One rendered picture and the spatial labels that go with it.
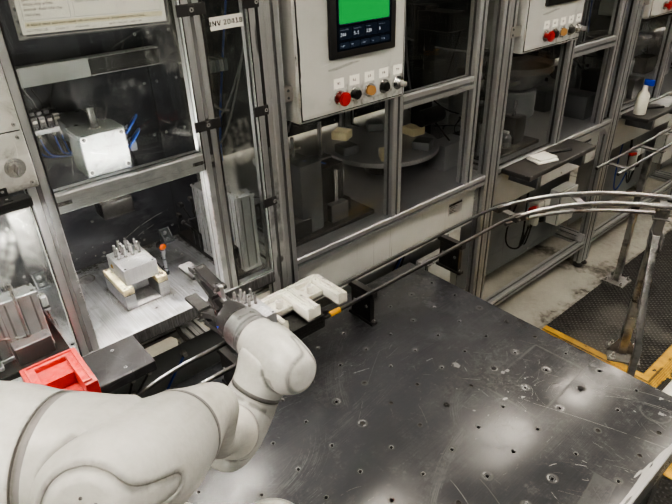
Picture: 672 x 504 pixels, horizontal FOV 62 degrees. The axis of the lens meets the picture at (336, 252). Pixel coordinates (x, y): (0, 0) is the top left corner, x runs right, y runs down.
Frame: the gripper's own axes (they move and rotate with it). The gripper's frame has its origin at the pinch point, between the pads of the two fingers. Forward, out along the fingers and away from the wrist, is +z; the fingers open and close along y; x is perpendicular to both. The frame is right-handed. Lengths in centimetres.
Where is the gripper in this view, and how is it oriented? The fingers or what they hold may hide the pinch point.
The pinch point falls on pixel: (192, 285)
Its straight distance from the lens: 133.7
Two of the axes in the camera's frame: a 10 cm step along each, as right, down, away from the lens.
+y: -0.3, -8.6, -5.0
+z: -6.5, -3.6, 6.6
